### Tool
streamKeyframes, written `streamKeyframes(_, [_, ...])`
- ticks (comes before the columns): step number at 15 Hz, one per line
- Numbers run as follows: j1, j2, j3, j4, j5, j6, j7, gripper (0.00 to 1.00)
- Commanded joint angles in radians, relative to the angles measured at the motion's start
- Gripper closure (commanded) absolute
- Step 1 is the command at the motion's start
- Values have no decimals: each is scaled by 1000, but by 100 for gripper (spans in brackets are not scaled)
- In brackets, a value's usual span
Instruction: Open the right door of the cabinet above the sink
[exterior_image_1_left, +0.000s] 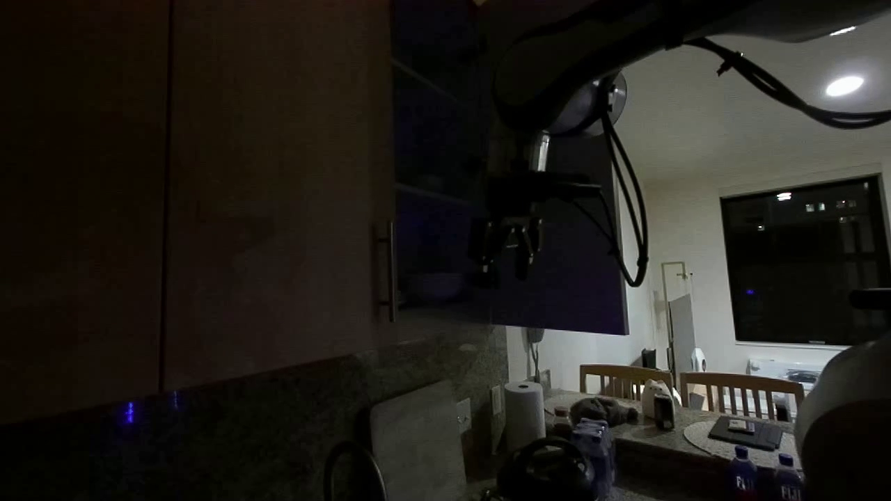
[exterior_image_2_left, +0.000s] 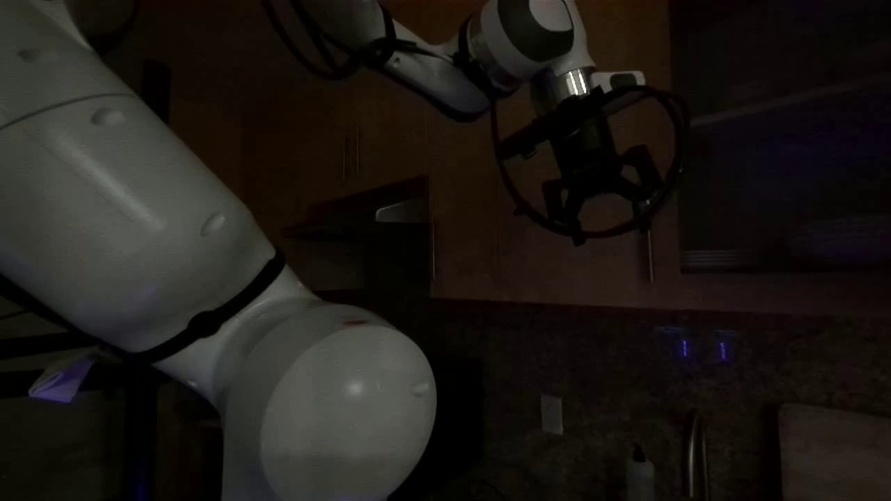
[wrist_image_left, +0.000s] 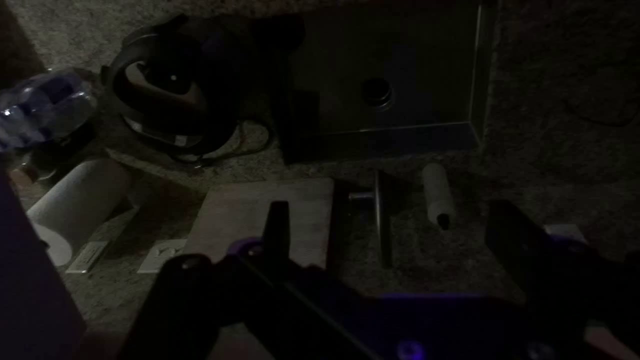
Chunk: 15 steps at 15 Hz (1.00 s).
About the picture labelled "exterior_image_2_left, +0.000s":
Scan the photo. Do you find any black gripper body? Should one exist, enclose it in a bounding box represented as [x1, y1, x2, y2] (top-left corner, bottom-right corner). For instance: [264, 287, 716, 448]
[552, 95, 625, 191]

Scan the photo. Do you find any light wooden cabinet door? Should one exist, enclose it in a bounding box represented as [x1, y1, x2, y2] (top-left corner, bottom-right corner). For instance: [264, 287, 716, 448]
[431, 0, 686, 313]
[127, 0, 439, 202]

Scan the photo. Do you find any wooden cabinet carcass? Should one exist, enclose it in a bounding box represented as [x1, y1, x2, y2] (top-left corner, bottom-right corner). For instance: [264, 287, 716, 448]
[670, 0, 891, 276]

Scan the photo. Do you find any dark box shelf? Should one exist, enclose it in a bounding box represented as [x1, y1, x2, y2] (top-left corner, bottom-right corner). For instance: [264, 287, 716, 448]
[282, 174, 434, 310]

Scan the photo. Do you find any curved metal faucet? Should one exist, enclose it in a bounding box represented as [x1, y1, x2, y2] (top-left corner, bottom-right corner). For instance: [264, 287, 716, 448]
[683, 412, 712, 501]

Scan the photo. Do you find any white soap bottle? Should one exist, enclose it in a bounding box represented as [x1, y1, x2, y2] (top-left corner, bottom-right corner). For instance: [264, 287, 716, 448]
[625, 441, 658, 501]

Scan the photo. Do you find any pale cutting board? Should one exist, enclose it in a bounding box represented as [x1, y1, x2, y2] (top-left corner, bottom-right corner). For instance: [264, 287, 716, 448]
[776, 401, 891, 501]

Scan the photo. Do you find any white paper tag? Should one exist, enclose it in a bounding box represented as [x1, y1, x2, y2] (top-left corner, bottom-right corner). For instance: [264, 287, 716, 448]
[24, 356, 95, 404]

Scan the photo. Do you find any thin black cable loop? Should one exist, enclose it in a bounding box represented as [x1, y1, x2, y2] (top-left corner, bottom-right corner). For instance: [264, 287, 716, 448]
[489, 82, 690, 238]

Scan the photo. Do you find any grey wrist camera bar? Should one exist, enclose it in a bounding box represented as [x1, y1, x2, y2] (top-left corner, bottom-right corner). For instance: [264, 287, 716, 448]
[590, 67, 650, 95]

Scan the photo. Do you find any silver bar cabinet handle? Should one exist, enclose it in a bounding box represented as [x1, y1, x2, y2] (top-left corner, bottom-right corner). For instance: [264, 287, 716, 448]
[641, 224, 658, 284]

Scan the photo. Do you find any white wall outlet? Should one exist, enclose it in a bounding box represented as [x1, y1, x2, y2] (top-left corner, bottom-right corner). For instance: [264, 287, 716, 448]
[540, 393, 567, 437]

